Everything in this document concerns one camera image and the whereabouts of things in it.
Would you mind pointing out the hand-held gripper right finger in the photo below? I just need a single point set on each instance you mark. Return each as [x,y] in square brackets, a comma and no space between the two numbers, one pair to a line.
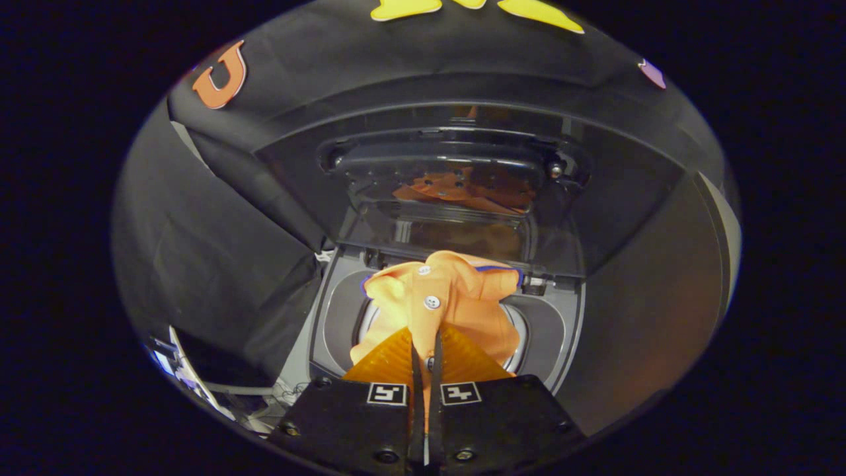
[502,423]

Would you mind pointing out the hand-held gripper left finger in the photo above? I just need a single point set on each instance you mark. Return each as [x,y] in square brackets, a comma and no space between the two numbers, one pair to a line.
[350,423]

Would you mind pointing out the orange polo shirt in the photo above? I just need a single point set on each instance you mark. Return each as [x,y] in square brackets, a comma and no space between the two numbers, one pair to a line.
[469,311]

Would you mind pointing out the black backdrop cloth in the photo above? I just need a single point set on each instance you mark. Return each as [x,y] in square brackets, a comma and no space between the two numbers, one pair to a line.
[198,231]

